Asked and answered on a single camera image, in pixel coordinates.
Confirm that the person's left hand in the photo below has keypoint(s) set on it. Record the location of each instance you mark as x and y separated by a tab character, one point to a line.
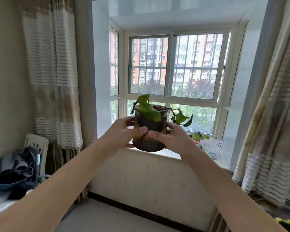
117	136

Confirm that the person's right hand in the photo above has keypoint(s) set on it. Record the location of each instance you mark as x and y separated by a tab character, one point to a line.
175	140

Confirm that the person's right thumb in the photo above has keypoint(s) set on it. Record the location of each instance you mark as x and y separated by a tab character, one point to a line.
157	135

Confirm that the person's left thumb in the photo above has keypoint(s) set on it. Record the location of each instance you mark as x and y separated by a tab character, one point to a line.
139	131

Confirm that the dark textured glass plant pot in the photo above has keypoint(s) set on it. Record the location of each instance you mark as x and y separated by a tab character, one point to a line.
150	132

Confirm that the person's right forearm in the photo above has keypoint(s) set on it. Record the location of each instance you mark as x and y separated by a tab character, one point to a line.
229	193

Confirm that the person's left forearm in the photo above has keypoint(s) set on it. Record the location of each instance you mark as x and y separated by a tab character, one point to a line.
48	190

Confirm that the green leafy plant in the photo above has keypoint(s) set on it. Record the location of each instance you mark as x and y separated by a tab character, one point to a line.
149	111

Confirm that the green container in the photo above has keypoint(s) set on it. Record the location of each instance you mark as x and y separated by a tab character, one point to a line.
200	136

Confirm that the clear plastic bag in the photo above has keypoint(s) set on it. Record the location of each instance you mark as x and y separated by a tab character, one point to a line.
211	147

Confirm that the white framed bay window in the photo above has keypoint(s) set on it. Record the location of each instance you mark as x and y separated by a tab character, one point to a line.
174	77

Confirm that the striped beige curtain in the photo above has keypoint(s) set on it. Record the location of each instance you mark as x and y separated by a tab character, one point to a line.
273	123
53	77

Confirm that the white plastic chair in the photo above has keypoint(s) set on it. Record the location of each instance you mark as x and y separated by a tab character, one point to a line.
37	148

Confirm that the pile of dark clothes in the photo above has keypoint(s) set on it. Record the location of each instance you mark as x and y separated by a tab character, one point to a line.
17	170

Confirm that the yellow green object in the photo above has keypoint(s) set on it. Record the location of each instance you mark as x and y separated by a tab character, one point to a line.
287	223

